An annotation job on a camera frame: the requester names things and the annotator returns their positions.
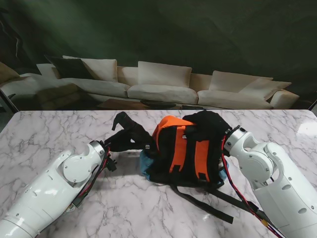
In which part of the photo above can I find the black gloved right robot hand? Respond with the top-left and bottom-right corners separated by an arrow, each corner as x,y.
182,110 -> 233,147

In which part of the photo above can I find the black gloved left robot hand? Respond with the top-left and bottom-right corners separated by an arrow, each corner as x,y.
103,129 -> 151,153

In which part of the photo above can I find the orange and blue backpack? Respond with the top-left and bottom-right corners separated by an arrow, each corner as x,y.
139,115 -> 264,225

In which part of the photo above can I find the dark wooden coffee table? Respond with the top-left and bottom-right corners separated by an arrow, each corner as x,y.
96,98 -> 208,111

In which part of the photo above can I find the cream sofa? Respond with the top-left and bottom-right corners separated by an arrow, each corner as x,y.
0,55 -> 300,110

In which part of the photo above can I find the dark sofa cushion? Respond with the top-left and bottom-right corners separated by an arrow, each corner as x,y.
44,56 -> 95,80

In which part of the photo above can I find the tan armchair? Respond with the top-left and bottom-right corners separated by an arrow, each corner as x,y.
0,61 -> 22,86

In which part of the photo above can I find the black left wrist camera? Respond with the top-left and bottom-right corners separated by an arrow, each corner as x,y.
106,158 -> 118,172

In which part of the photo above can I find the red black left arm cable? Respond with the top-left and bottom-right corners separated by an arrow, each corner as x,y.
69,146 -> 111,211

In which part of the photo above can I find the red black arm cable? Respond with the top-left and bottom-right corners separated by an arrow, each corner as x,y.
221,135 -> 285,238
69,146 -> 111,211

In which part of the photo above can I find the red black right arm cable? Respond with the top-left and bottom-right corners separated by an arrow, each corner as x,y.
221,135 -> 285,238

